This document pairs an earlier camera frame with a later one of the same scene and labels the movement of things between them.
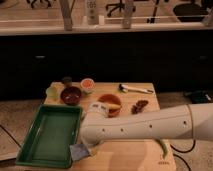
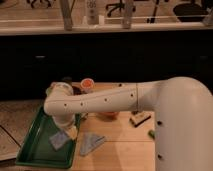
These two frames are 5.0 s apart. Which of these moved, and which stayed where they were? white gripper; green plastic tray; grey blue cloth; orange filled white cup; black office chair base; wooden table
Moved: grey blue cloth; white gripper
Stayed: green plastic tray; black office chair base; orange filled white cup; wooden table
